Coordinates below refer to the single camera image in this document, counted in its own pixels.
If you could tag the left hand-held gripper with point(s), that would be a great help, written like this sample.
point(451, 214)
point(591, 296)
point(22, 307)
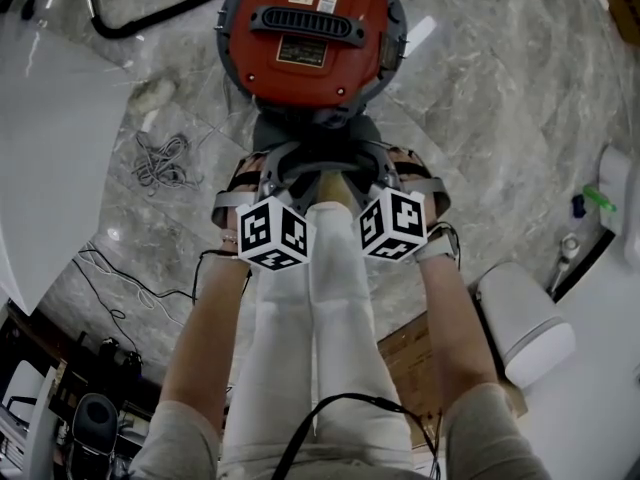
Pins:
point(272, 233)

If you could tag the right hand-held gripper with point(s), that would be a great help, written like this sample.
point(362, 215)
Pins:
point(395, 225)

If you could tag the red and grey vacuum cleaner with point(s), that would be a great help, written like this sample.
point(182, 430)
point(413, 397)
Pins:
point(305, 68)

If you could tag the person's left forearm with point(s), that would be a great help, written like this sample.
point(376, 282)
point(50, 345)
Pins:
point(210, 328)

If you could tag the person's right forearm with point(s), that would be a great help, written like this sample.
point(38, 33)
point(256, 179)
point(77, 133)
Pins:
point(457, 328)

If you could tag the person's white trousers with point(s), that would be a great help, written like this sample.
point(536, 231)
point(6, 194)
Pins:
point(320, 328)

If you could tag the brown cardboard box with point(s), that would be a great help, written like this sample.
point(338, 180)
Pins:
point(410, 363)

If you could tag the blue small object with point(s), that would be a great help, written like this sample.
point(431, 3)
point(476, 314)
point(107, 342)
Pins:
point(578, 207)

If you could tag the small white bottle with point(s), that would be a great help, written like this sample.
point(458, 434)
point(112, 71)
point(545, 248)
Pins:
point(567, 250)

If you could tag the green plastic tool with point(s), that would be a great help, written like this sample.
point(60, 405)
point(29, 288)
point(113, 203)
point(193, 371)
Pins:
point(599, 199)

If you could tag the white table panel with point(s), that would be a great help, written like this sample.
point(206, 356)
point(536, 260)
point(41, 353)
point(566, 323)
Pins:
point(50, 158)

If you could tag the white cabinet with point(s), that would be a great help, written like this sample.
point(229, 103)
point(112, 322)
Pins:
point(600, 358)

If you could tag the person's grey shirt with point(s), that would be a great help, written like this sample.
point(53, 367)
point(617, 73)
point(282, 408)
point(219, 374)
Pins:
point(172, 448)

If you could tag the large cardboard carton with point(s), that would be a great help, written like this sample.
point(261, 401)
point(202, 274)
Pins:
point(622, 3)

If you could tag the black office chair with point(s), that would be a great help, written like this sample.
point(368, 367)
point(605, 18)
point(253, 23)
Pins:
point(92, 423)

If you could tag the black tube frame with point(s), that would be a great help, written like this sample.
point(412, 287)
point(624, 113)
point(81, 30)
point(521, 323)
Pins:
point(125, 23)

